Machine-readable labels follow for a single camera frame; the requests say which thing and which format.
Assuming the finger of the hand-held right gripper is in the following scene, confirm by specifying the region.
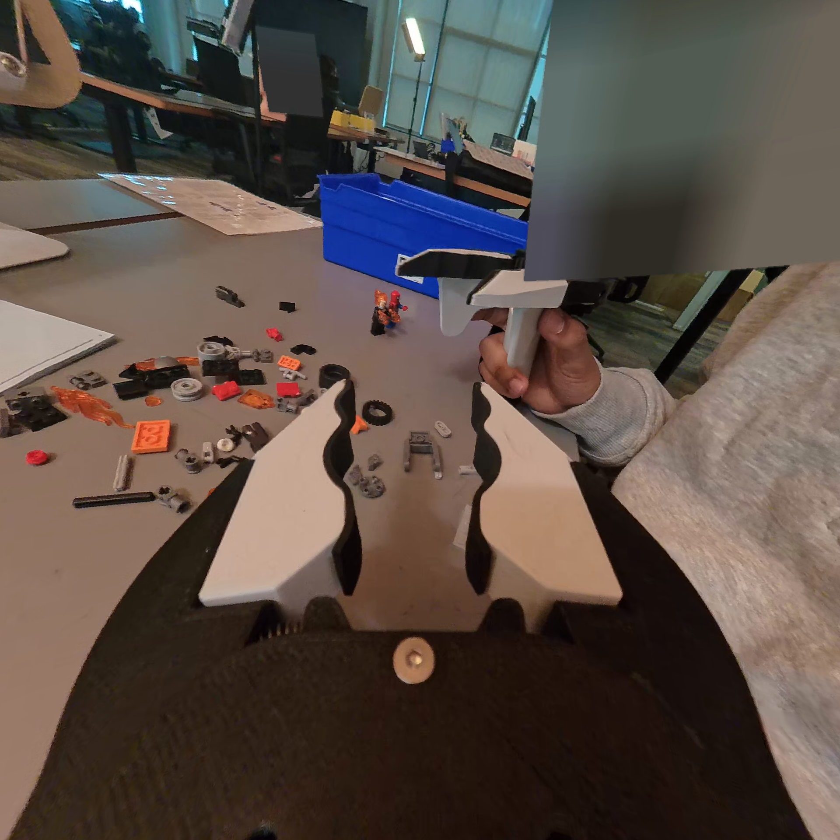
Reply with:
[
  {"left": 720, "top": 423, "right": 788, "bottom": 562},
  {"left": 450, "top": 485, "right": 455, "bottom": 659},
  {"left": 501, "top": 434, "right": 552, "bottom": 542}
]
[
  {"left": 467, "top": 270, "right": 569, "bottom": 309},
  {"left": 395, "top": 248, "right": 527, "bottom": 337}
]

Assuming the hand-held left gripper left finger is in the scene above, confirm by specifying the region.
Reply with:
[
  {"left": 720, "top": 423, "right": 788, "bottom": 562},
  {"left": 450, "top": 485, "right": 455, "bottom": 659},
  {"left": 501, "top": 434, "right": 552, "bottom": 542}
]
[{"left": 199, "top": 379, "right": 363, "bottom": 614}]

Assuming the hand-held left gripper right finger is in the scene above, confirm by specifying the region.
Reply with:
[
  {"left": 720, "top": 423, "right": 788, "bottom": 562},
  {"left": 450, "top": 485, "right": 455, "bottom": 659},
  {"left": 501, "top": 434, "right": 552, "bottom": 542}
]
[{"left": 465, "top": 382, "right": 623, "bottom": 631}]

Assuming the pile of lego pieces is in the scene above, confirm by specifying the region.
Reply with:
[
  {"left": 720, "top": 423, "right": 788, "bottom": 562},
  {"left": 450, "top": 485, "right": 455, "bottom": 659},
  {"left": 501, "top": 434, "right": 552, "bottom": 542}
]
[{"left": 0, "top": 283, "right": 480, "bottom": 516}]

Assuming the lego instruction booklet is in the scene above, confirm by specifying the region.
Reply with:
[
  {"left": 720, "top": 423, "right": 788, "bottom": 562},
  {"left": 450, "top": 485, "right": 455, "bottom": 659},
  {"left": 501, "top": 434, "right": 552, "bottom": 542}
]
[{"left": 0, "top": 298, "right": 118, "bottom": 395}]

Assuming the person's right forearm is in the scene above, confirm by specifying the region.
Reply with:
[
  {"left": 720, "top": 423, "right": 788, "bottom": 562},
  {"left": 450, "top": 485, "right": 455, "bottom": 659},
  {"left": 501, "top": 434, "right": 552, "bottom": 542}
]
[{"left": 530, "top": 363, "right": 680, "bottom": 468}]

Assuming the person's right hand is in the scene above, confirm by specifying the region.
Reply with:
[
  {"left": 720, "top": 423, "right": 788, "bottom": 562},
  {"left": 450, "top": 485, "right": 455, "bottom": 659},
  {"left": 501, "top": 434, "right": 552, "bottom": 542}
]
[{"left": 472, "top": 306, "right": 603, "bottom": 415}]

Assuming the blue plastic bin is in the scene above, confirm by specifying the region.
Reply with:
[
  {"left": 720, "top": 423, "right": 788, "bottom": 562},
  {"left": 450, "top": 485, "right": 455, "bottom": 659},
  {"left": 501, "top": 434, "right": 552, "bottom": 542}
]
[{"left": 318, "top": 172, "right": 529, "bottom": 299}]

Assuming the long wooden desk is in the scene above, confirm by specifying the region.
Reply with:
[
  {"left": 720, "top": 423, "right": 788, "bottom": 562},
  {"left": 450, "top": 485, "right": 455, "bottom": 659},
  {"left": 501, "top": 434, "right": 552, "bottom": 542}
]
[{"left": 374, "top": 141, "right": 534, "bottom": 206}]

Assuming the black metal stand leg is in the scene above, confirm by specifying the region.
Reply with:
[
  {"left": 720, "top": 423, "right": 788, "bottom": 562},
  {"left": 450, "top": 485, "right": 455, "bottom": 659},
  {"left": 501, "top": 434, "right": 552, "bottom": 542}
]
[{"left": 653, "top": 268, "right": 750, "bottom": 385}]

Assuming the person's grey sweatshirt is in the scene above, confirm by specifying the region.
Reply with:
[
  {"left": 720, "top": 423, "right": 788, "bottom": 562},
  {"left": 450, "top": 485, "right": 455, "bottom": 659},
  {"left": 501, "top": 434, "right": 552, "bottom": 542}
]
[{"left": 610, "top": 262, "right": 840, "bottom": 840}]

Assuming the studio light on stand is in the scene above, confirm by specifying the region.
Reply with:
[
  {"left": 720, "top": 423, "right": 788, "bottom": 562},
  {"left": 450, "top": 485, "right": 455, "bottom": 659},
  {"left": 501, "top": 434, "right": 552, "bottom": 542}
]
[{"left": 400, "top": 16, "right": 427, "bottom": 155}]

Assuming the white printed sheet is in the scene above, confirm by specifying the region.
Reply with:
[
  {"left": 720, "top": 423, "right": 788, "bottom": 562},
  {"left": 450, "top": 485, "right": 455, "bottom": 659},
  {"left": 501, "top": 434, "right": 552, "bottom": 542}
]
[{"left": 98, "top": 172, "right": 324, "bottom": 236}]

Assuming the black monitor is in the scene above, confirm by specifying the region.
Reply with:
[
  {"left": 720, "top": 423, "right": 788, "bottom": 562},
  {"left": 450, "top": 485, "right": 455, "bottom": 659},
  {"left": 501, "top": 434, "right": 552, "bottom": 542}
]
[{"left": 193, "top": 36, "right": 253, "bottom": 106}]

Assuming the wooden desk with black legs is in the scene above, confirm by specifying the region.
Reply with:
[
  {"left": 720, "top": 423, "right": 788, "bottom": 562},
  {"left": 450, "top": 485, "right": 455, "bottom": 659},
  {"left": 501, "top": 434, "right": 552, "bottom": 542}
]
[{"left": 79, "top": 71, "right": 290, "bottom": 175}]

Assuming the white monitor stand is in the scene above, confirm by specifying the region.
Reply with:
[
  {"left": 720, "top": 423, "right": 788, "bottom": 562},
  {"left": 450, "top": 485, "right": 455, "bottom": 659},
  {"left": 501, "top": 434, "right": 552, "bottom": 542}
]
[{"left": 0, "top": 0, "right": 83, "bottom": 270}]

